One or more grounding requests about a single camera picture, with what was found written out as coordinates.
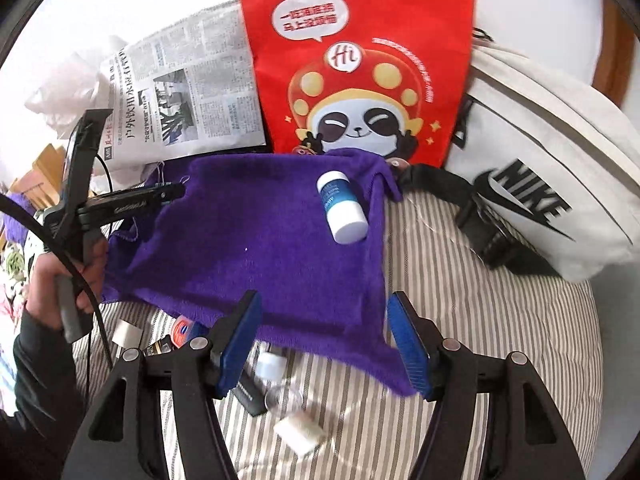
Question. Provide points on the brown wooden headboard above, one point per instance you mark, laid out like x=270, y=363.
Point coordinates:
x=612, y=50

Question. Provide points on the clear plastic cap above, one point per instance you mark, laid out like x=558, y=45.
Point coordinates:
x=282, y=399

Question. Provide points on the person's left hand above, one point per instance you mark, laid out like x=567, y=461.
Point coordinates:
x=42, y=290

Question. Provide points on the white tape roll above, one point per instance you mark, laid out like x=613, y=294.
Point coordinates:
x=297, y=432

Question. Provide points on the light wooden furniture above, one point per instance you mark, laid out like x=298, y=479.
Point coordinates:
x=40, y=170

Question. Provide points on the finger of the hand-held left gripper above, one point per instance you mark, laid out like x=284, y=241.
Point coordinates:
x=167, y=193

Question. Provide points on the red panda print paper bag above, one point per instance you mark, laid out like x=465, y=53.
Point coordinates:
x=360, y=35

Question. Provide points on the folded newspaper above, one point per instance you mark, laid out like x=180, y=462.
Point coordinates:
x=200, y=85

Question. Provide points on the floral printed cloth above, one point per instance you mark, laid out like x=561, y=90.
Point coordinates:
x=15, y=280

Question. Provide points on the person's left forearm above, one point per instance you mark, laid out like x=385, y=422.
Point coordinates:
x=35, y=390

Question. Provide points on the small black flat box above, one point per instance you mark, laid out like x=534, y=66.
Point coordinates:
x=247, y=392

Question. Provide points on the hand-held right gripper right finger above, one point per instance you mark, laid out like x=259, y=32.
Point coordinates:
x=407, y=345

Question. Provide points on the orange lid jar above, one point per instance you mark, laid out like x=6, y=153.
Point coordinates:
x=182, y=332

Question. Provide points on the white plastic shopping bag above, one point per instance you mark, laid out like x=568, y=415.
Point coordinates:
x=65, y=85

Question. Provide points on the white power adapter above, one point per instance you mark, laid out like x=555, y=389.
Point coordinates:
x=127, y=334

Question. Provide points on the white canvas bag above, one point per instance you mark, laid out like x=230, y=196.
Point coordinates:
x=550, y=125

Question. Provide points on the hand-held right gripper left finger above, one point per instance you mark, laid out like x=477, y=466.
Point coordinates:
x=240, y=345

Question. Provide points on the purple towel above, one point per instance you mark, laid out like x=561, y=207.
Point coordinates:
x=250, y=240

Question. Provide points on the white bottle with blue label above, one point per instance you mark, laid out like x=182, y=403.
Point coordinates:
x=342, y=210

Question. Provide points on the black Grand Reserve bottle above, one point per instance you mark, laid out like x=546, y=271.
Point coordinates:
x=157, y=347

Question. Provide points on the striped bed sheet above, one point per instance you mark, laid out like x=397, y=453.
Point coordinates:
x=475, y=320

